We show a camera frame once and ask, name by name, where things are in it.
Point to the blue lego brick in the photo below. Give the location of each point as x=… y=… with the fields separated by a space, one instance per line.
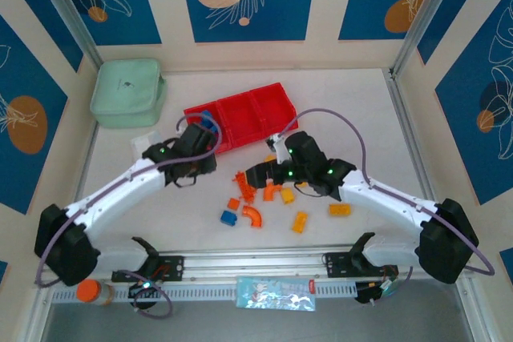
x=211 y=125
x=228 y=218
x=205 y=114

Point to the blue printed wipes packet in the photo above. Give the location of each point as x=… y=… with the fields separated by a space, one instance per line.
x=276 y=293

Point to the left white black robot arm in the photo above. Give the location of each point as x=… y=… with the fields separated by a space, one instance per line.
x=116 y=194

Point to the orange toothed lego piece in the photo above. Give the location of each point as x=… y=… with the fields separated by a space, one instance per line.
x=241 y=189

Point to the aluminium frame post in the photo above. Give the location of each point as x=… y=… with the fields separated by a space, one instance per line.
x=66 y=13
x=425 y=13

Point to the jar with orange lid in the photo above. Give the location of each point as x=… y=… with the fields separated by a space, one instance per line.
x=92 y=292

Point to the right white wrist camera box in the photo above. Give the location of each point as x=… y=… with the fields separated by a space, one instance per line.
x=275 y=143

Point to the clear plastic box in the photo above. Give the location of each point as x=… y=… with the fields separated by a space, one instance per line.
x=142 y=143

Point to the mint green zip pouch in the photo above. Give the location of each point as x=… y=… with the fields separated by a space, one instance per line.
x=126 y=93

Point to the yellow square lego brick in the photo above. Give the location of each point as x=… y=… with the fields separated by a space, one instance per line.
x=271 y=158
x=287 y=196

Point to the red three-compartment bin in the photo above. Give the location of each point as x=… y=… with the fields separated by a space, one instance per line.
x=248 y=117

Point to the small orange lego brick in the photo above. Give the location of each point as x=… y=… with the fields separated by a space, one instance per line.
x=234 y=203

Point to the black controller board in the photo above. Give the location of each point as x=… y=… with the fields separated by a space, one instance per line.
x=143 y=292
x=370 y=293

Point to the yellow long lego brick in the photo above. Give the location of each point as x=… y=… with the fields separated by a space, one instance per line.
x=340 y=210
x=301 y=185
x=300 y=222

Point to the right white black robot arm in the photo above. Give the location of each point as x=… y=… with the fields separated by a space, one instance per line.
x=384 y=198

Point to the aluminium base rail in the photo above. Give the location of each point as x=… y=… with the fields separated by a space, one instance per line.
x=256 y=266

